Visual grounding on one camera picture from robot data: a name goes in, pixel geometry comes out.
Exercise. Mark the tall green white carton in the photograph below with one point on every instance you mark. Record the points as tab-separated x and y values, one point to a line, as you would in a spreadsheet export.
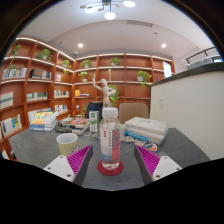
94	121

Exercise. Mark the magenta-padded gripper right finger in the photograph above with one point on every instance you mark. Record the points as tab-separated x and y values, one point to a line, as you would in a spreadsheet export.
166	166

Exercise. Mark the white wall switch plate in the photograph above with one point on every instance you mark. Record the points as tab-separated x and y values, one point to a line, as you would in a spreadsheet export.
161	102

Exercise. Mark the wooden shelf unit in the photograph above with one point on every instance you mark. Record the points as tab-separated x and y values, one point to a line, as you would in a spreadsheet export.
33	86

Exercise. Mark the dark book stack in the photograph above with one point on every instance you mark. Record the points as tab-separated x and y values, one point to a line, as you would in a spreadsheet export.
71	124

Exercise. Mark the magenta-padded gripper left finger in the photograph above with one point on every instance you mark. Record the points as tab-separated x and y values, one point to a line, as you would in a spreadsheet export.
60	166

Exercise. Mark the dark blue chair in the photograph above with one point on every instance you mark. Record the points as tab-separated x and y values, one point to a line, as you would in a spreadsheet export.
94	107

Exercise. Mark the wooden artist mannequin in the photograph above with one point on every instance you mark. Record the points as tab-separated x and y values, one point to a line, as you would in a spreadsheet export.
106	93

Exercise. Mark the beige chair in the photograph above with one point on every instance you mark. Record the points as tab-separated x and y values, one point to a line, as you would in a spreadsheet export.
133	111

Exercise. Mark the ceiling lamp with round lights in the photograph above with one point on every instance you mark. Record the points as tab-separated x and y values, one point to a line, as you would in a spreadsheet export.
109	8

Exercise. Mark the clear plastic water bottle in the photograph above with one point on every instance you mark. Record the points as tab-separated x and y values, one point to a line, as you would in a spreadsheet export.
110	143

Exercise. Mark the flat round red coaster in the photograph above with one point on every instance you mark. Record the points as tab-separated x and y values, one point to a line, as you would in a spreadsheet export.
115	171

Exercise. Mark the metal handrail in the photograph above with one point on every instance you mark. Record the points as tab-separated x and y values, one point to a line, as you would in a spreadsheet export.
203	53

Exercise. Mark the yellow striped mug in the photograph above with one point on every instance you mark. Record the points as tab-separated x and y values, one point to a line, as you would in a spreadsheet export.
66	143

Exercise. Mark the colourful book stack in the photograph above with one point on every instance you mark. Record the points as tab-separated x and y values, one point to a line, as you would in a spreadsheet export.
42	121

